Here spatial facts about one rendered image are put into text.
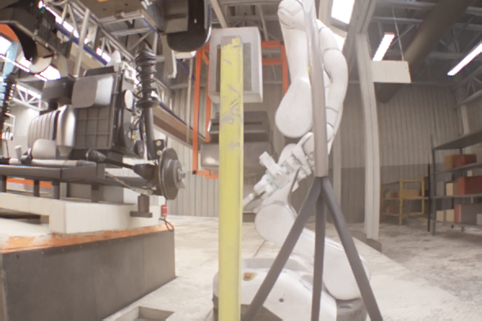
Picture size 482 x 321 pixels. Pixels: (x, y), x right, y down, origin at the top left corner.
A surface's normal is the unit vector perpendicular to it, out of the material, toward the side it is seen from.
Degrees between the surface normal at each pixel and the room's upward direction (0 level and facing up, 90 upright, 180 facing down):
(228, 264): 90
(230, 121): 90
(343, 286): 90
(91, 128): 90
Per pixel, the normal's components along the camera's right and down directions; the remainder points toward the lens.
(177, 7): -0.13, 0.59
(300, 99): -0.17, -0.16
